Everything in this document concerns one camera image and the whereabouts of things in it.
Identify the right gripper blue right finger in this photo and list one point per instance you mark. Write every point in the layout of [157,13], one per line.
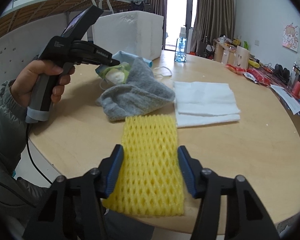
[191,171]

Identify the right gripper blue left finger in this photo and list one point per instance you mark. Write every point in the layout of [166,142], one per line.
[110,168]

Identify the yellow foam net sleeve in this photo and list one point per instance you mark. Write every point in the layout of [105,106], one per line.
[150,181]

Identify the light blue face mask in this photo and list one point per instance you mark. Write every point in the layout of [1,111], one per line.
[129,58]

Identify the floral tissue pack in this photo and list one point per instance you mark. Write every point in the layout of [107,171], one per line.
[115,75]

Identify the white towel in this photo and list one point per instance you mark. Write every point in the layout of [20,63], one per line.
[204,103]

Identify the grey knitted cloth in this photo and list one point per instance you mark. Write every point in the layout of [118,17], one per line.
[140,95]

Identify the grey jacket left forearm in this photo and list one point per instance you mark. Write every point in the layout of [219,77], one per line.
[18,197]

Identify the metal bunk bed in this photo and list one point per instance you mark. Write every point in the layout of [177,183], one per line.
[52,7]

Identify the white styrofoam box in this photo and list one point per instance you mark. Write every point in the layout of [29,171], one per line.
[136,32]

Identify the red snack packet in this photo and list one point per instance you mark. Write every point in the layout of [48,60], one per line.
[235,69]
[260,78]

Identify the blue liquid spray bottle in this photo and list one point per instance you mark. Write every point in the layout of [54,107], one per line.
[180,50]

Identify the white blue snack packet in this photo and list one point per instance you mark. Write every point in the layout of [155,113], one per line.
[250,77]

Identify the wooden desk with drawers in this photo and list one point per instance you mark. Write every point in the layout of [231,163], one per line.
[224,53]

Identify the white paper sheet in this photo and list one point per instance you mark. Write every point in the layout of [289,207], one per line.
[289,100]

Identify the glass balcony door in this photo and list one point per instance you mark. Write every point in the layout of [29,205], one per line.
[179,13]

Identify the brown right curtain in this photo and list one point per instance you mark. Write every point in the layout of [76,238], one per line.
[214,18]

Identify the pink cartoon wall picture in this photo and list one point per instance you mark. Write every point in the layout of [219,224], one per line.
[290,38]

